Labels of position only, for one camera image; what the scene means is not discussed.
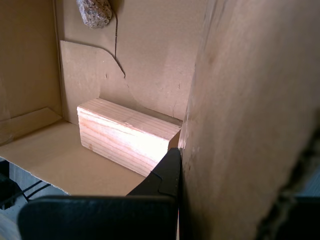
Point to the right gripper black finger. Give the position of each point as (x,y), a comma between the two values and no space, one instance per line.
(100,217)
(305,220)

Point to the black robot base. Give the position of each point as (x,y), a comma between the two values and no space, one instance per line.
(8,190)

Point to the pinkish speckled granite rock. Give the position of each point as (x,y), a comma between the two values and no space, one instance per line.
(95,12)

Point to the brown cardboard box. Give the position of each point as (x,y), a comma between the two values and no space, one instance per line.
(250,100)

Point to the light wooden block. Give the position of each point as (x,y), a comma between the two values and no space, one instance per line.
(120,135)

